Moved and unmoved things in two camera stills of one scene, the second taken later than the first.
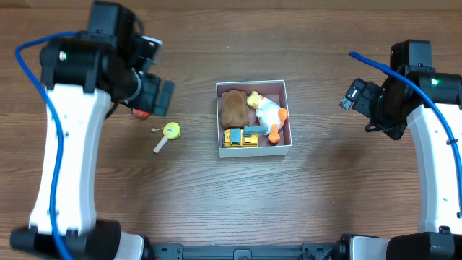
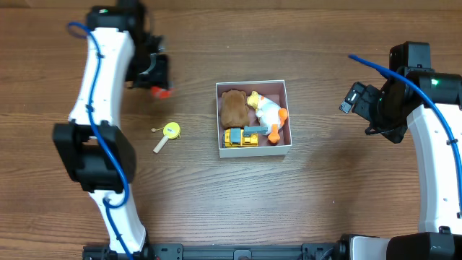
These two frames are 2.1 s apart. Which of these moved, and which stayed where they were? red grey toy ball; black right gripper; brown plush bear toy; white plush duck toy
Moved: red grey toy ball
Stayed: white plush duck toy; brown plush bear toy; black right gripper
